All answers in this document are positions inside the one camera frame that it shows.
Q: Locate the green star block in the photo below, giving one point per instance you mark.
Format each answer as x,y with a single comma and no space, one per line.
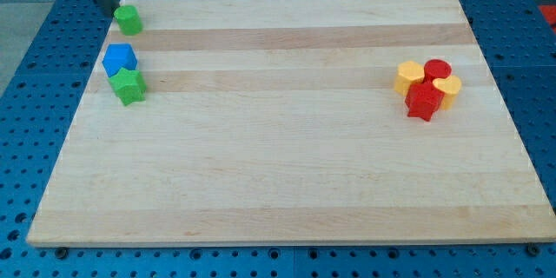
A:
128,85

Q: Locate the yellow heart block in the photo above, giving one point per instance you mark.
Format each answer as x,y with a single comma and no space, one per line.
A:
450,87

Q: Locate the red cylinder block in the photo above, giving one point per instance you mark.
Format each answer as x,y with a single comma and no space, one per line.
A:
436,68

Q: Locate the light wooden board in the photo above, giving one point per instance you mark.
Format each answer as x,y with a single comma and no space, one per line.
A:
276,122

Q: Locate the yellow hexagon block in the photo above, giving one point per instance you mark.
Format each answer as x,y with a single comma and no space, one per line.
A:
408,73

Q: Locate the green cylinder block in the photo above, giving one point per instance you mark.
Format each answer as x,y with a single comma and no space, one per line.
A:
128,20

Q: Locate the blue pentagon block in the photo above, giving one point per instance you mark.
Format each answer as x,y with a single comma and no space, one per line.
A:
119,55

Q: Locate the red star block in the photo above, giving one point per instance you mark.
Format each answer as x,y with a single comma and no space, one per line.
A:
423,100

